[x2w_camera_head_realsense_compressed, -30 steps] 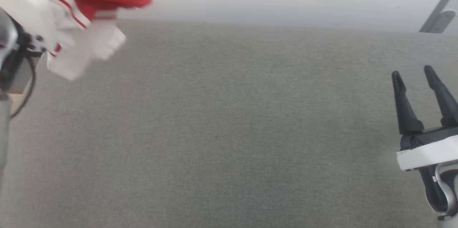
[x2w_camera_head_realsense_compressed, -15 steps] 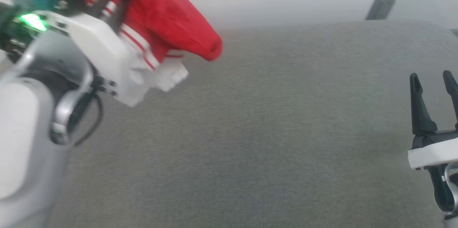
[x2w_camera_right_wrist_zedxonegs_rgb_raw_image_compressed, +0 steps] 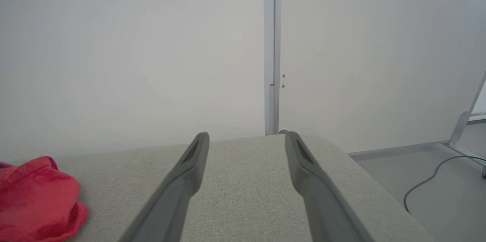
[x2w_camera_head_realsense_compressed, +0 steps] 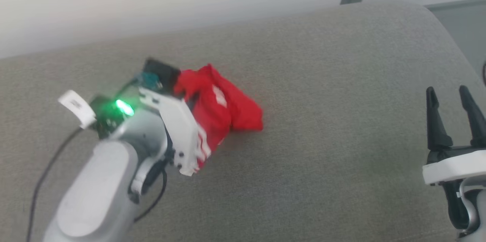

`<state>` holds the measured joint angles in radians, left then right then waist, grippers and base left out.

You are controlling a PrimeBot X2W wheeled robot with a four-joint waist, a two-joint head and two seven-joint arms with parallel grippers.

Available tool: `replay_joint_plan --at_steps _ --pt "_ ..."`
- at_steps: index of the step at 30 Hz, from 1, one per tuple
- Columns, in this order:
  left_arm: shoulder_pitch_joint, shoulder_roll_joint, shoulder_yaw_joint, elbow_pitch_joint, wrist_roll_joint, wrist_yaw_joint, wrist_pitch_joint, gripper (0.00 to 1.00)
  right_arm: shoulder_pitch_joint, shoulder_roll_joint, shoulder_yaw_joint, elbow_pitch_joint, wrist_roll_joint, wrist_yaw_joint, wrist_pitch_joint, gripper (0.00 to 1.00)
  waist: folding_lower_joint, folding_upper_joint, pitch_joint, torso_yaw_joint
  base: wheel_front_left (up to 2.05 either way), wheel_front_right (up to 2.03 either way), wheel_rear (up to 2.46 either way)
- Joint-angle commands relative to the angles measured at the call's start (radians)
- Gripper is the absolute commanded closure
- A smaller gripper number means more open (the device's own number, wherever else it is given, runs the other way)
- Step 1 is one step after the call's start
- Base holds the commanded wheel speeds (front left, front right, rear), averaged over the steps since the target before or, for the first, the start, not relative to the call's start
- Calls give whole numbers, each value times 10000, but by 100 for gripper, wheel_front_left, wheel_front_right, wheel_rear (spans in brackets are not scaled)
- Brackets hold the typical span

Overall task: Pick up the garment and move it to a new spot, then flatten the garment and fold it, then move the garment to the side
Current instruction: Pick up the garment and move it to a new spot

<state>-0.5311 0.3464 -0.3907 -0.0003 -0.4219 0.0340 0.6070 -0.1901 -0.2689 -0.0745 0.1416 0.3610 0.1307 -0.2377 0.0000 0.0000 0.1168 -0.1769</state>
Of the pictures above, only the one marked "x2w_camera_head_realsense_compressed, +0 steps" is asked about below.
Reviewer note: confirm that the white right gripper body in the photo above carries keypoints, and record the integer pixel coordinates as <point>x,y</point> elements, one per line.
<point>455,168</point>

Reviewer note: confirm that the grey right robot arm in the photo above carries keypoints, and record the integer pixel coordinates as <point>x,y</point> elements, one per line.
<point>472,204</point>

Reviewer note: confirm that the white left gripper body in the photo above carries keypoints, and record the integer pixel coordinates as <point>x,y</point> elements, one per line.
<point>178,128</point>

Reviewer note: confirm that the red garment with white stripes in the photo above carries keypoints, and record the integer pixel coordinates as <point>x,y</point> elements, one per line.
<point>228,109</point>

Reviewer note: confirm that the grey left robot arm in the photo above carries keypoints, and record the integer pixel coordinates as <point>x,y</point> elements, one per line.
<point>98,189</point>

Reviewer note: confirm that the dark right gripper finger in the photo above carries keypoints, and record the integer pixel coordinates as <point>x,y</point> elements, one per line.
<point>436,128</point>
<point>476,124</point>

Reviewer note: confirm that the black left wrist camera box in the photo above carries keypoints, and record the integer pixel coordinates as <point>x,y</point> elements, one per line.
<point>161,71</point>

